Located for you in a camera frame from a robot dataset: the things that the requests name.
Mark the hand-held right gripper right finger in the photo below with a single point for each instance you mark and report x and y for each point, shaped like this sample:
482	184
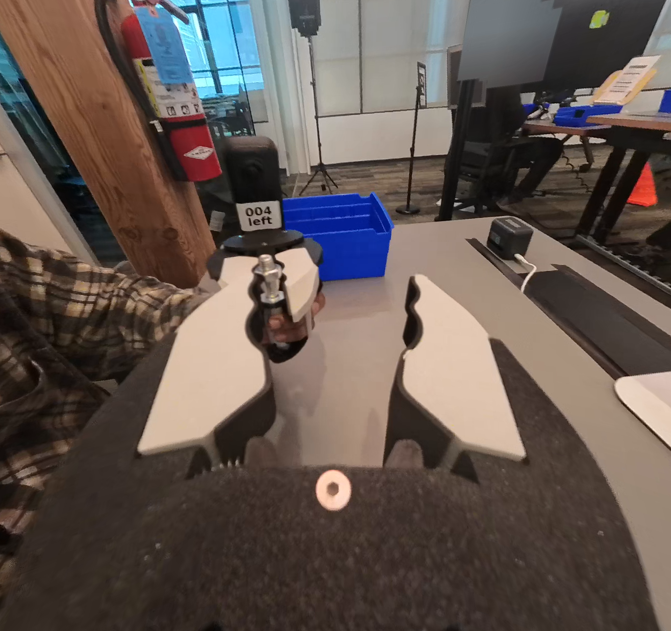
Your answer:
456	374

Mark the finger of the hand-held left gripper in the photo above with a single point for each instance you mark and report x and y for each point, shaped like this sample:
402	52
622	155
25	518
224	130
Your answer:
301	279
233	272

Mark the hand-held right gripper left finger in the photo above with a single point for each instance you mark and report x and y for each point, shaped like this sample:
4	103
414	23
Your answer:
209	369

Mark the silver metal bolt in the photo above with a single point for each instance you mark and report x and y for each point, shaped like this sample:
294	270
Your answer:
271	287

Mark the silver metal nut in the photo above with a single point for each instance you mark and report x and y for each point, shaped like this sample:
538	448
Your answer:
268	273

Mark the person's left forearm plaid sleeve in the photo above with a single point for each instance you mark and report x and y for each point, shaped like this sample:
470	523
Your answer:
78	306

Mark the person's left hand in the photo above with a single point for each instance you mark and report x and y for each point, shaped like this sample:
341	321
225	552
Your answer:
288	327

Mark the blue plastic bin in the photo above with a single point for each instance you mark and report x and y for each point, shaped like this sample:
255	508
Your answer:
346	243

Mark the red fire extinguisher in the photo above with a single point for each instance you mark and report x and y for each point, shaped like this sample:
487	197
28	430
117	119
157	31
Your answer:
191	138

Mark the black table mat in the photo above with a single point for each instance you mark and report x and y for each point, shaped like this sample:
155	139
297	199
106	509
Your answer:
587	311

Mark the black power adapter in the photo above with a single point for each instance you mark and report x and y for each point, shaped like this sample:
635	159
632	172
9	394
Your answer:
508	235

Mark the blue paper tag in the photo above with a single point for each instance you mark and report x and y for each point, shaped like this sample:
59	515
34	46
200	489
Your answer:
166	46

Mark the black sign stand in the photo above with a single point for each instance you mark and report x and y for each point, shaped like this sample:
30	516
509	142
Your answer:
417	133

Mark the black light panel on tripod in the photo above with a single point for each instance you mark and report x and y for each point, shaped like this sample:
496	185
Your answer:
305	9

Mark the silver laptop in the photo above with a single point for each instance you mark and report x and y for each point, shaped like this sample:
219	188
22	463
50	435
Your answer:
647	405

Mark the black monitor stand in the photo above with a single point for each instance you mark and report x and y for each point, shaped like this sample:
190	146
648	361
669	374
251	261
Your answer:
461	159

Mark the wooden pillar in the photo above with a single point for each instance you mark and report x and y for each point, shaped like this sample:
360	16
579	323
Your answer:
63	91

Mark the orange traffic cone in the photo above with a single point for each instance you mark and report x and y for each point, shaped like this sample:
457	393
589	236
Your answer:
643	188

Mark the shallow blue tray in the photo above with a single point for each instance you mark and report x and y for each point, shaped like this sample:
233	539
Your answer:
576	116

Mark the wooden desk with black legs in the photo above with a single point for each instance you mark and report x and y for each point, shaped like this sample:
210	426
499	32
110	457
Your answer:
634	122

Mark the white paper sign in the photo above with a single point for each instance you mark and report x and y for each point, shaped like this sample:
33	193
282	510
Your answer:
626	80

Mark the large black monitor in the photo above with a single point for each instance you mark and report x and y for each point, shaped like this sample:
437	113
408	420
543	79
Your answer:
603	49

